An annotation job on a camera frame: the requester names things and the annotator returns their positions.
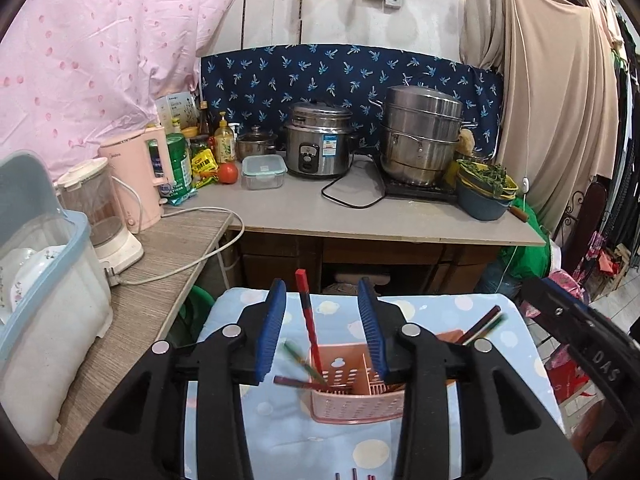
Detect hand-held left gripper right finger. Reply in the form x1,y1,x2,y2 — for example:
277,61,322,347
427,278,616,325
356,276,588,480

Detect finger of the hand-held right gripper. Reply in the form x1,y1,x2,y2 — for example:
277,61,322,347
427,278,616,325
520,276,640,361

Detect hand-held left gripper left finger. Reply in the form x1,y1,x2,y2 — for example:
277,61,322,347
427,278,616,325
59,277,288,480

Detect green chopstick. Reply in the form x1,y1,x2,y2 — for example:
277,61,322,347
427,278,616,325
284,341,327,387
462,312,508,347

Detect pink perforated utensil holder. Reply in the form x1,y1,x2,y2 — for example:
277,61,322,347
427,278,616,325
310,329,466,423

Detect pink floral cloth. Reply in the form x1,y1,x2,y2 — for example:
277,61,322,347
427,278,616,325
520,232,608,341

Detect green plastic bag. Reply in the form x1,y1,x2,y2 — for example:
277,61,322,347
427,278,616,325
480,207,553,296

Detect brown counter cabinet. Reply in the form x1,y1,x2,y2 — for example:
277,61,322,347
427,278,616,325
225,230,501,297

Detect green plastic tub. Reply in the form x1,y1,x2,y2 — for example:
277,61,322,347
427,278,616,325
177,285,216,346

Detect dark metal chair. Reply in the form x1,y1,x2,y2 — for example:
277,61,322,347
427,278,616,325
555,180,611,271

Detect grey kitchen counter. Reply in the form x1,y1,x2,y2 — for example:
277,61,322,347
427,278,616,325
162,157,547,247

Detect yellow colander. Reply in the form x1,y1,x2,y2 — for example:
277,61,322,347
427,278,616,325
457,157,518,199

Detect blue plastic basin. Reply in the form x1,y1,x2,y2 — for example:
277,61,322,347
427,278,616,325
456,180,516,222

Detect light blue printed tablecloth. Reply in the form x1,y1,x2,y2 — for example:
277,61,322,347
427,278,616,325
182,287,566,480

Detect wooden side counter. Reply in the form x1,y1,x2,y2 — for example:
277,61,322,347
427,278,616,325
47,205,241,461

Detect black induction cooker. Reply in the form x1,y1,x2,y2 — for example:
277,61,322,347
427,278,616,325
382,175,458,204

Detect green leafy vegetables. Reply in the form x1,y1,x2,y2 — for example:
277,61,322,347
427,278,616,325
459,157,508,193

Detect clear food container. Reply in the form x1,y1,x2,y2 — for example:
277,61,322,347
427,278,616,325
241,154,287,191

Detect yellow snack packet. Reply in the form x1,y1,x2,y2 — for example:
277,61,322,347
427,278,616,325
190,149,221,182

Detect small lidded steel pot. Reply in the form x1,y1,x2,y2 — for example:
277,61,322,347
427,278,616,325
236,126,278,161

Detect steel rice cooker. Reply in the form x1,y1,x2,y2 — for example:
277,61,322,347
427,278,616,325
284,101,358,179

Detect yellow dish soap bottle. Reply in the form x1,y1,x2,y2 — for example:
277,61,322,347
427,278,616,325
214,112,236,163

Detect green can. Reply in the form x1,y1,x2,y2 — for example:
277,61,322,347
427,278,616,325
165,134,193,196

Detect steel steamer pot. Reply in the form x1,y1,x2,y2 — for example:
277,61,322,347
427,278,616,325
370,85,478,186

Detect pink electric kettle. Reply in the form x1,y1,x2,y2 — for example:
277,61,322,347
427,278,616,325
97,126,176,233

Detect white blender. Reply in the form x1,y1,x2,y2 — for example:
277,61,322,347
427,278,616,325
56,157,146,275

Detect beige curtain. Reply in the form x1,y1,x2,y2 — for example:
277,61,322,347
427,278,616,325
460,0,626,233

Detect clear plastic dish bin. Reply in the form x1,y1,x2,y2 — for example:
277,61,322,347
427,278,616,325
0,150,113,446

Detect white and green box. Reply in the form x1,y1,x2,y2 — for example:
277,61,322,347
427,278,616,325
155,91,198,131

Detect white floral bowl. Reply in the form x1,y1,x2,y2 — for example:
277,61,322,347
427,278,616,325
0,245,68,311

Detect navy printed cloth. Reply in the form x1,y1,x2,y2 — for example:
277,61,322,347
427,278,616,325
200,44,506,153

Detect pink dotted curtain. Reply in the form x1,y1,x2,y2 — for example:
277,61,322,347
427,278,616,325
0,0,256,181

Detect white power cable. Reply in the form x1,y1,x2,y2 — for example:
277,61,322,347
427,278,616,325
102,210,246,288

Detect white cord with switch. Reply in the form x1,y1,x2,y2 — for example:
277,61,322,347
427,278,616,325
500,0,532,281

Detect black power cord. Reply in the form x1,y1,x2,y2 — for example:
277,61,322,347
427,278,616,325
321,157,386,209

